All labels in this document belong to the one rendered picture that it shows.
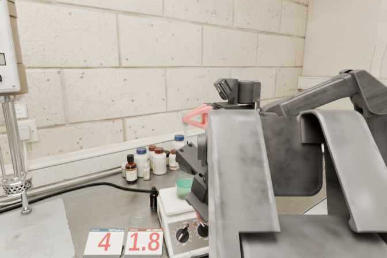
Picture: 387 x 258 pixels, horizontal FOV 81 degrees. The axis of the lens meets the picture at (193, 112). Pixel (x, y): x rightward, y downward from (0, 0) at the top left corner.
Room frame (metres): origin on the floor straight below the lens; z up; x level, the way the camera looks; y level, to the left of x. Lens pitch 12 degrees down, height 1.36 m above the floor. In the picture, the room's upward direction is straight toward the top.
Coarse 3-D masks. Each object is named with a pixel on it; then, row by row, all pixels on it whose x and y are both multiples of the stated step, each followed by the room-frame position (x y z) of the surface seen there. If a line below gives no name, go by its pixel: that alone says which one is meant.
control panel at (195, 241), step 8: (168, 224) 0.50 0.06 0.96; (176, 224) 0.50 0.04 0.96; (184, 224) 0.51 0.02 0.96; (192, 224) 0.51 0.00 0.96; (176, 232) 0.49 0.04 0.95; (192, 232) 0.49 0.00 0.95; (176, 240) 0.47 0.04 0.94; (192, 240) 0.48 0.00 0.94; (200, 240) 0.48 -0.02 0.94; (208, 240) 0.48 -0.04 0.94; (176, 248) 0.46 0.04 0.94; (184, 248) 0.46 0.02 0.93; (192, 248) 0.46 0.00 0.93
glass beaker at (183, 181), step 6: (180, 174) 0.61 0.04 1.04; (186, 174) 0.62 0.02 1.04; (180, 180) 0.57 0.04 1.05; (186, 180) 0.56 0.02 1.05; (192, 180) 0.57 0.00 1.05; (180, 186) 0.57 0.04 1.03; (186, 186) 0.56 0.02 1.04; (180, 192) 0.57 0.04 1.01; (186, 192) 0.56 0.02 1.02; (180, 198) 0.57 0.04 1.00
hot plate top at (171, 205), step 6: (162, 192) 0.61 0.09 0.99; (168, 192) 0.61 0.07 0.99; (174, 192) 0.61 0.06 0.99; (162, 198) 0.58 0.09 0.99; (168, 198) 0.58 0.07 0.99; (174, 198) 0.58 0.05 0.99; (162, 204) 0.56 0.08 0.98; (168, 204) 0.55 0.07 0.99; (174, 204) 0.55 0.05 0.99; (180, 204) 0.55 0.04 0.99; (186, 204) 0.55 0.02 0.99; (168, 210) 0.53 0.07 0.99; (174, 210) 0.53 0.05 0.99; (180, 210) 0.53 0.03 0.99; (186, 210) 0.53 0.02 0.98; (192, 210) 0.54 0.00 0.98
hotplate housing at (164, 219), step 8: (160, 200) 0.60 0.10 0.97; (160, 208) 0.57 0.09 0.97; (160, 216) 0.57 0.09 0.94; (168, 216) 0.53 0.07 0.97; (176, 216) 0.53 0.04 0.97; (184, 216) 0.53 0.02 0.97; (192, 216) 0.53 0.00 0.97; (168, 232) 0.49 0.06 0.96; (168, 240) 0.47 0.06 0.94; (168, 248) 0.46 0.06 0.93; (200, 248) 0.47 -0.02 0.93; (208, 248) 0.47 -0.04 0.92; (176, 256) 0.45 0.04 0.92; (184, 256) 0.45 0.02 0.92; (192, 256) 0.46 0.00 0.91; (200, 256) 0.46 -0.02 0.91
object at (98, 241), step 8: (96, 232) 0.51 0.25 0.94; (104, 232) 0.51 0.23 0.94; (112, 232) 0.51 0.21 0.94; (120, 232) 0.51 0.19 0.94; (96, 240) 0.49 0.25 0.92; (104, 240) 0.49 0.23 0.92; (112, 240) 0.49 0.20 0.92; (120, 240) 0.49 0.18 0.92; (88, 248) 0.48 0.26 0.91; (96, 248) 0.48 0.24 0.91; (104, 248) 0.48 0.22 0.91; (112, 248) 0.48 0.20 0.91
